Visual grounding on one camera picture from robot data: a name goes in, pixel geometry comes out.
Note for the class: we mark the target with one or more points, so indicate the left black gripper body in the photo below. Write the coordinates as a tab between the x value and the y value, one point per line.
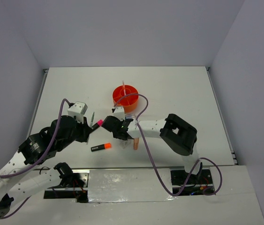
80	132

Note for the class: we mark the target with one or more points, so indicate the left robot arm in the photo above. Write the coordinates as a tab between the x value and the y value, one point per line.
35	151

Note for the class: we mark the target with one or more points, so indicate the green thin highlighter pen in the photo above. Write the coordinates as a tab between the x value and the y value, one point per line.
90	125

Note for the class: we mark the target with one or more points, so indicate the orange black highlighter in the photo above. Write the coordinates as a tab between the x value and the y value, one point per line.
101	147

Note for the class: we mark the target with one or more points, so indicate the orange thin highlighter pen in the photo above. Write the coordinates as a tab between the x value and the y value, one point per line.
124	89

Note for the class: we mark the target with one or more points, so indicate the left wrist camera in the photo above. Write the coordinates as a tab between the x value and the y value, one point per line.
77	110

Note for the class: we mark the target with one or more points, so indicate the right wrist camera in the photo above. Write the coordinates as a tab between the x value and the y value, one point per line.
119	112

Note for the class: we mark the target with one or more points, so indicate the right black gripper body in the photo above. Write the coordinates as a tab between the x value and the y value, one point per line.
115	135

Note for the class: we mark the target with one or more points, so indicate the pink black highlighter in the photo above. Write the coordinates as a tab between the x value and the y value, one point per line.
97	125

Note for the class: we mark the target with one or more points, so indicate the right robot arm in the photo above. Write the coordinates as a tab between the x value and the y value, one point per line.
178	134

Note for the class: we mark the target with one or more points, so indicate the clear bottle blue cap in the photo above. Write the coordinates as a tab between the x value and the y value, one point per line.
130	116

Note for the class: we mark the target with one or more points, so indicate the orange translucent eraser case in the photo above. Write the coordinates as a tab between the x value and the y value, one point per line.
135	143

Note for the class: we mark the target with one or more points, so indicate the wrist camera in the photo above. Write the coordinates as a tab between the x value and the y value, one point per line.
77	110
119	112

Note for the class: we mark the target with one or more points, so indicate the silver foil tape panel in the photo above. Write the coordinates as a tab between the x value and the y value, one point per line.
125	185

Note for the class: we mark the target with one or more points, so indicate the orange round compartment organizer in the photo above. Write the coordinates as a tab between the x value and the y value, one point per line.
129	102

